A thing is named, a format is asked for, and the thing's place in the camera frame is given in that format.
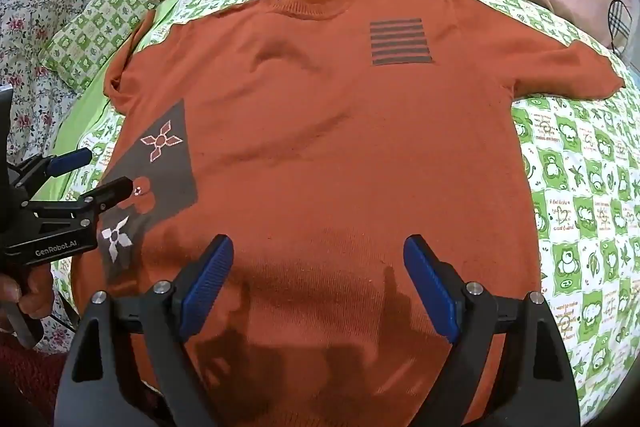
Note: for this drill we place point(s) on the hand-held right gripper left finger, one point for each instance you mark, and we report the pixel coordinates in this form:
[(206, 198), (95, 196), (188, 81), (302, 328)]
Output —
[(210, 287)]

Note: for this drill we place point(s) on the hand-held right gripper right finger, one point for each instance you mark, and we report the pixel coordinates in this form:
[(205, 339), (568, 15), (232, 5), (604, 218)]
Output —
[(430, 287)]

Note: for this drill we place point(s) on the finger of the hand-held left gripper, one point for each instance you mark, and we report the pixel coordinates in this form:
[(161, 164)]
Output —
[(117, 188), (70, 159)]

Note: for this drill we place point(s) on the orange knit sweater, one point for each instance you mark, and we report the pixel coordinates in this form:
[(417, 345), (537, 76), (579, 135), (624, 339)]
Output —
[(325, 147)]

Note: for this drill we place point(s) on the person's left forearm red sleeve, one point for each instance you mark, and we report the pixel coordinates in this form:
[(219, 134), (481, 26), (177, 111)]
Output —
[(27, 377)]

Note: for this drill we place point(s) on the person's left hand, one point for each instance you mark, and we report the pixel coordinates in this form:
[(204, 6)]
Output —
[(40, 297)]

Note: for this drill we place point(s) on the green checked pillow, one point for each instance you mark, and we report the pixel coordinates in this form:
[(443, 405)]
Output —
[(95, 32)]

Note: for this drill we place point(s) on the floral blanket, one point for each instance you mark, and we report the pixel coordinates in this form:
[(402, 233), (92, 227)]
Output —
[(45, 7)]

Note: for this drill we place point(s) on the green checked bedsheet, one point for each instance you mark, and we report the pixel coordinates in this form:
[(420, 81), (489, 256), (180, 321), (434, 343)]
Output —
[(575, 187)]

